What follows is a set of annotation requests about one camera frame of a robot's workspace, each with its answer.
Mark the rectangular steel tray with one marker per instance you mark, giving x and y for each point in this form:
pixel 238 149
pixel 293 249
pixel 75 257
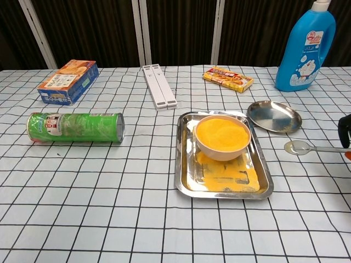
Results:
pixel 183 164

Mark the orange blue biscuit box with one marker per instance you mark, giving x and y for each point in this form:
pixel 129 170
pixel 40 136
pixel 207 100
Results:
pixel 65 82

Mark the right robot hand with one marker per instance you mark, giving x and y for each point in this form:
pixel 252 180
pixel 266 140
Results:
pixel 346 128

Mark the orange bowl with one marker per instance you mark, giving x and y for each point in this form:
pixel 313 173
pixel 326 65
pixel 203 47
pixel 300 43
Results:
pixel 219 155

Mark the dark folding partition screen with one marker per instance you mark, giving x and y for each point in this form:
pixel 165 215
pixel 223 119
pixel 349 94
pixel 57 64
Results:
pixel 178 27

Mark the yellow curry box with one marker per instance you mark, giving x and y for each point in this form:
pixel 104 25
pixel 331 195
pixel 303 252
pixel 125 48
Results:
pixel 227 78

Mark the blue detergent bottle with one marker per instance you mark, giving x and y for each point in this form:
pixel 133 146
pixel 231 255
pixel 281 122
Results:
pixel 301 54

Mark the clear plastic spoon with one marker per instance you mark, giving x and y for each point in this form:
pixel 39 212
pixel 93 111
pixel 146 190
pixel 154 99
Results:
pixel 297 147

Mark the white flat bar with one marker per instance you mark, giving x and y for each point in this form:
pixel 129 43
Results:
pixel 159 85

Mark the green chips can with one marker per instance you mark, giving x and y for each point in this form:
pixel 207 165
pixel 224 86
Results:
pixel 76 127

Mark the round steel plate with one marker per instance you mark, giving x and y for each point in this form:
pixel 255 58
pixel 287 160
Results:
pixel 274 116

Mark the checkered tablecloth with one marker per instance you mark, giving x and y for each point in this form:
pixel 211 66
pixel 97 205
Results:
pixel 109 191

